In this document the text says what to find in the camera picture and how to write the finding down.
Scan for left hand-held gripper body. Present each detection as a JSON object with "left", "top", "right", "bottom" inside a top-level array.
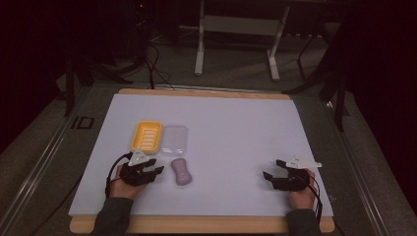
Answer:
[{"left": 119, "top": 147, "right": 157, "bottom": 188}]

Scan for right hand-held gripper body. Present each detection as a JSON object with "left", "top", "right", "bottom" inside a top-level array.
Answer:
[{"left": 270, "top": 154, "right": 323, "bottom": 193}]

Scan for pink soap bar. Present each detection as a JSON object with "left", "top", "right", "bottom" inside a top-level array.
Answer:
[{"left": 170, "top": 157, "right": 193, "bottom": 187}]

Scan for yellow soap dish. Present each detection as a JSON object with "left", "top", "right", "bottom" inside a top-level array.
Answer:
[{"left": 130, "top": 120, "right": 164, "bottom": 155}]

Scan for clear plastic lid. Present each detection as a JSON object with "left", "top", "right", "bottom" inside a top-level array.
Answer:
[{"left": 159, "top": 124, "right": 190, "bottom": 158}]

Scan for person's right hand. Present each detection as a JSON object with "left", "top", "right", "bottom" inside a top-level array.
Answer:
[{"left": 287, "top": 168, "right": 318, "bottom": 210}]

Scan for person's left hand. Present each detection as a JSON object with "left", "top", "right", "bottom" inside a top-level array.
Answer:
[{"left": 108, "top": 164, "right": 148, "bottom": 201}]

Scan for white table mat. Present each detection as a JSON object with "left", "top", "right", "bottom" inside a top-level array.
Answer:
[{"left": 68, "top": 92, "right": 334, "bottom": 218}]

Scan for black metal stand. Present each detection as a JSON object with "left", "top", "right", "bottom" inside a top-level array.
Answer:
[{"left": 282, "top": 30, "right": 351, "bottom": 133}]

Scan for black tripod stand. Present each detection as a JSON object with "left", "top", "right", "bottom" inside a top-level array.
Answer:
[{"left": 63, "top": 45, "right": 135, "bottom": 118}]

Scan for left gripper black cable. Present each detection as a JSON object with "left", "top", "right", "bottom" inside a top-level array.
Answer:
[{"left": 104, "top": 151, "right": 134, "bottom": 199}]

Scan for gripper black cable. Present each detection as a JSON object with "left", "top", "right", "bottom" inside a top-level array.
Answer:
[
  {"left": 306, "top": 174, "right": 325, "bottom": 224},
  {"left": 104, "top": 151, "right": 134, "bottom": 199}
]

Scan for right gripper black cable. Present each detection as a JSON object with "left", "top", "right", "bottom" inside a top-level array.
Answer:
[{"left": 306, "top": 174, "right": 325, "bottom": 224}]

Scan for metal floor rail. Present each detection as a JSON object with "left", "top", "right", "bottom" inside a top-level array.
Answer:
[
  {"left": 0, "top": 86, "right": 92, "bottom": 236},
  {"left": 323, "top": 99, "right": 394, "bottom": 236}
]

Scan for black floor cable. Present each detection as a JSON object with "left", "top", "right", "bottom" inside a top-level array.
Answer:
[{"left": 143, "top": 41, "right": 176, "bottom": 91}]

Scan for white metal table frame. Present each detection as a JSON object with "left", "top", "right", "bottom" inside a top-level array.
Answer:
[{"left": 194, "top": 0, "right": 292, "bottom": 83}]

